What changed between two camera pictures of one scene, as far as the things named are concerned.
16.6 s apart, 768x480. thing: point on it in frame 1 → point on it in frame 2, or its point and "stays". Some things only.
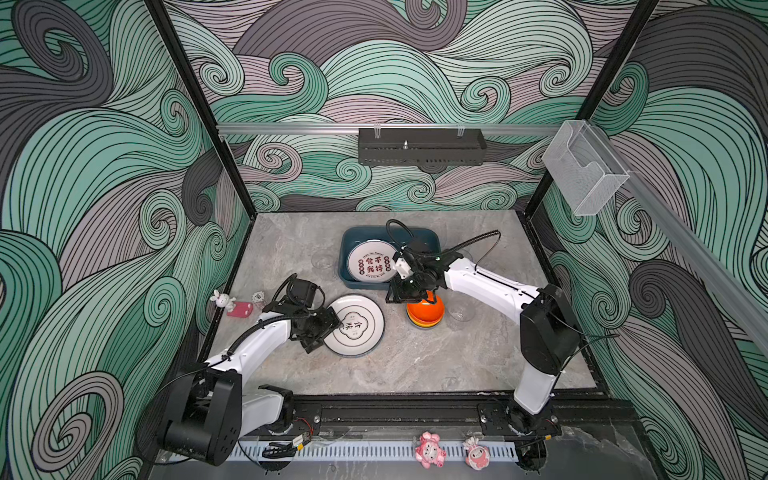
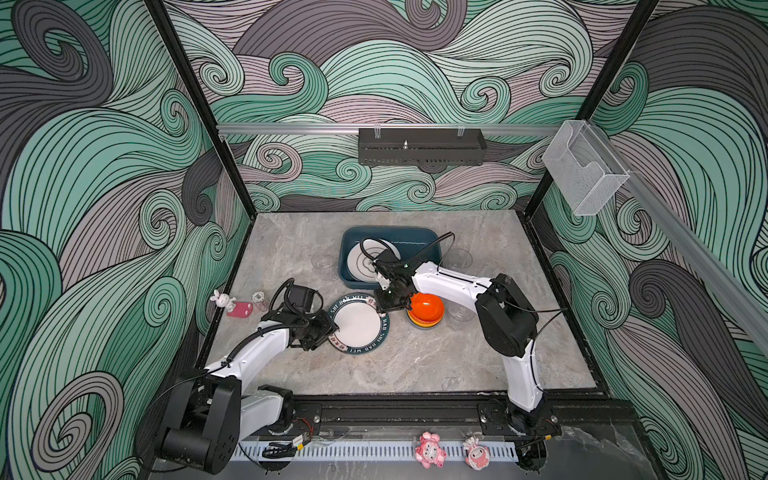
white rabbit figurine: (223, 300) stays
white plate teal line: (363, 327) → (362, 255)
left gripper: (329, 321) stays
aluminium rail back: (393, 127) stays
